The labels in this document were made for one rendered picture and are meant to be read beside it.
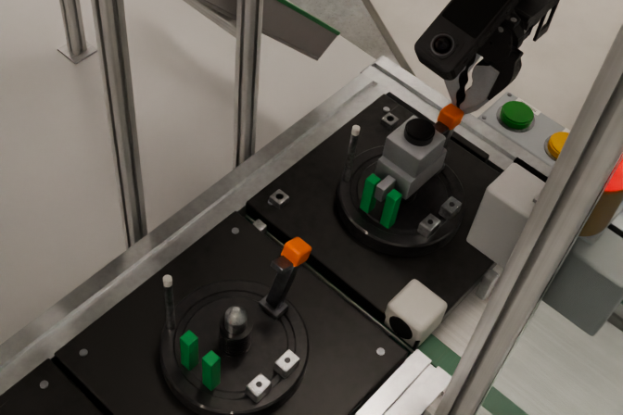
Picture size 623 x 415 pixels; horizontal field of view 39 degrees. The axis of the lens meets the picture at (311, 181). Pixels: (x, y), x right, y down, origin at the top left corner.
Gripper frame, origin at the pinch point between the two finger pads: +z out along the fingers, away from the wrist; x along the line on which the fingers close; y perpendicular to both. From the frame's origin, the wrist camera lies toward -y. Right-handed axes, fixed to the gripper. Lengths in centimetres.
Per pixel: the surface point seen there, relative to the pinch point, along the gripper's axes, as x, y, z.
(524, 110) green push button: -1.9, 14.6, 9.8
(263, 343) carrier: -2.1, -31.3, 7.9
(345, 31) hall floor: 86, 99, 107
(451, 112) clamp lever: -0.2, -1.8, -0.6
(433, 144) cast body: -1.9, -7.5, -1.5
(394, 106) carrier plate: 9.6, 3.4, 10.0
